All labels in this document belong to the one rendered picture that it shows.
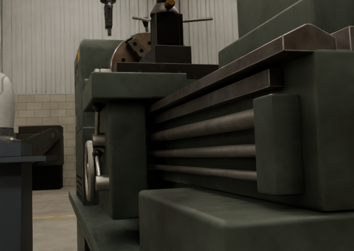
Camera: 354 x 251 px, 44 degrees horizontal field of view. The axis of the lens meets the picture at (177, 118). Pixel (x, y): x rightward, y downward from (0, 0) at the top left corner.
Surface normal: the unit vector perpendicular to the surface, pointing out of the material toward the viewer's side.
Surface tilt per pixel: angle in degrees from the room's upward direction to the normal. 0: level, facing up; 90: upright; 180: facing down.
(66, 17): 90
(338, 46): 90
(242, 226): 75
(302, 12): 90
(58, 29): 90
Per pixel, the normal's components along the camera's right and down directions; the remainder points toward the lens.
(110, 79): 0.27, -0.08
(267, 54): -0.96, 0.01
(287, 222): 0.25, -0.34
